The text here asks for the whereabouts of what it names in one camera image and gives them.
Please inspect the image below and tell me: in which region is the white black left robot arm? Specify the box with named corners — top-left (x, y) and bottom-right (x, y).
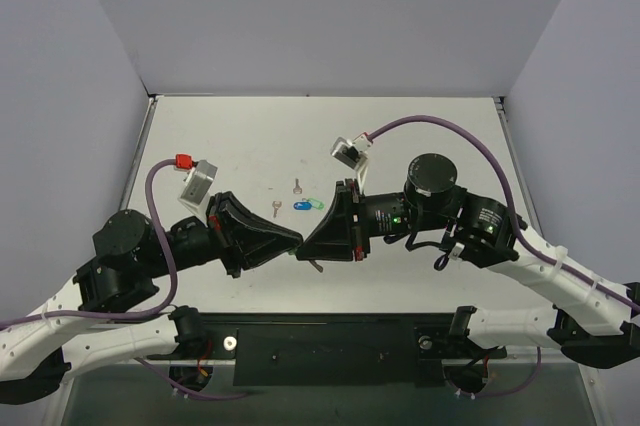
top-left (1, 192), bottom-right (303, 405)

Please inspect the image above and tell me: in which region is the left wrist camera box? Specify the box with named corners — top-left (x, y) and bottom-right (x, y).
top-left (178, 160), bottom-right (218, 214)

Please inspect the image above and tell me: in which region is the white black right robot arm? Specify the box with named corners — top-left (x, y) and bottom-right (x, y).
top-left (296, 153), bottom-right (639, 369)

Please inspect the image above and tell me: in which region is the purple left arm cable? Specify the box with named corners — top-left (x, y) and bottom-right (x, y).
top-left (0, 153), bottom-right (251, 402)

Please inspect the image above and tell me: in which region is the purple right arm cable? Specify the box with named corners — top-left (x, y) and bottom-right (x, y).
top-left (367, 115), bottom-right (640, 400)

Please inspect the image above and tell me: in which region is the green framed key tag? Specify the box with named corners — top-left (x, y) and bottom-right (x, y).
top-left (305, 198), bottom-right (325, 210)

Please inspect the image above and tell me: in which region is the small silver key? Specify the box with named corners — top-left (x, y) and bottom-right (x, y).
top-left (272, 201), bottom-right (282, 218)

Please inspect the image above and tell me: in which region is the dark grey key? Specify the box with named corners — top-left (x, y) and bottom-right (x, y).
top-left (293, 178), bottom-right (303, 195)

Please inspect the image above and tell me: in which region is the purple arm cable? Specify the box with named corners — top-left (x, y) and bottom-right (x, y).
top-left (0, 153), bottom-right (251, 402)
top-left (367, 115), bottom-right (640, 400)

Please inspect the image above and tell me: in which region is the blue plastic key fob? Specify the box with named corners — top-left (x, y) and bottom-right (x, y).
top-left (293, 201), bottom-right (312, 211)

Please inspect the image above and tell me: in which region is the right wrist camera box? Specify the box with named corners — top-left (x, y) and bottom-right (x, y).
top-left (331, 134), bottom-right (372, 170)

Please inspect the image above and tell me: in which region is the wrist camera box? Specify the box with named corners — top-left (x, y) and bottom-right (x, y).
top-left (331, 134), bottom-right (372, 170)
top-left (178, 160), bottom-right (218, 214)

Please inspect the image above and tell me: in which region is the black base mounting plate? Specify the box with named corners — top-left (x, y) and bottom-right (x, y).
top-left (167, 313), bottom-right (485, 387)

